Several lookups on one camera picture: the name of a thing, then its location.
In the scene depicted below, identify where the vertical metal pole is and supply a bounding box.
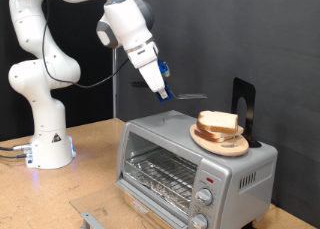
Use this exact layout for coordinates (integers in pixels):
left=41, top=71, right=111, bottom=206
left=111, top=47, right=119, bottom=119

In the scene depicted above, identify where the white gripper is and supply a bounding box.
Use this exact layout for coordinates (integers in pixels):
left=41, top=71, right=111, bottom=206
left=137, top=59, right=169, bottom=100

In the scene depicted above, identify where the wire oven rack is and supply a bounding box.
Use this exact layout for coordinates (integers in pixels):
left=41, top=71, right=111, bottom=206
left=124, top=148, right=198, bottom=210

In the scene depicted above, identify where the thick white bread slice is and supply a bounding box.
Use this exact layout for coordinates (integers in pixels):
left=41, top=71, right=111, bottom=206
left=196, top=110, right=240, bottom=134

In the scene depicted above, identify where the black metal bookend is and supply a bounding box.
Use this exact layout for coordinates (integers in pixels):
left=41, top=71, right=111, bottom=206
left=230, top=77, right=263, bottom=149

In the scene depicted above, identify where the silver toaster oven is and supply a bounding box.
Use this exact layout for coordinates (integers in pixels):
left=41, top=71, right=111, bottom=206
left=114, top=110, right=279, bottom=229

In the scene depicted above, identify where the glass oven door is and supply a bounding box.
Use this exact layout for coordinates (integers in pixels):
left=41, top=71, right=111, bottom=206
left=69, top=180, right=183, bottom=229

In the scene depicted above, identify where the spatula with blue grip block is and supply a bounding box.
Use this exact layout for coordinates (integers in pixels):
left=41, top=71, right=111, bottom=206
left=130, top=81, right=208, bottom=104

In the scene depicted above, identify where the thin metal pin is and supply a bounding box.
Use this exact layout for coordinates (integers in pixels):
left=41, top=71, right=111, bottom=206
left=231, top=118, right=239, bottom=147

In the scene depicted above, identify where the silver oven knob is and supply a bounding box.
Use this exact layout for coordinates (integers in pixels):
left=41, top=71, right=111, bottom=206
left=190, top=212, right=210, bottom=229
left=195, top=188, right=214, bottom=207

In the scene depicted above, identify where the round wooden board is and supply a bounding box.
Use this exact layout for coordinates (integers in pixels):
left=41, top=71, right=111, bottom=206
left=189, top=123, right=250, bottom=157

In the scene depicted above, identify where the black base cable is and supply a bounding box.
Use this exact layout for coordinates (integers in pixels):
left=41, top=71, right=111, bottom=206
left=0, top=153, right=28, bottom=160
left=0, top=142, right=33, bottom=152

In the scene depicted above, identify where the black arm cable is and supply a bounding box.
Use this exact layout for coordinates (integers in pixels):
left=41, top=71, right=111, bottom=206
left=40, top=0, right=130, bottom=89

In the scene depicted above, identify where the wooden box under oven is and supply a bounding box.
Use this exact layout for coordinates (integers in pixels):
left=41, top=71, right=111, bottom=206
left=123, top=189, right=168, bottom=229

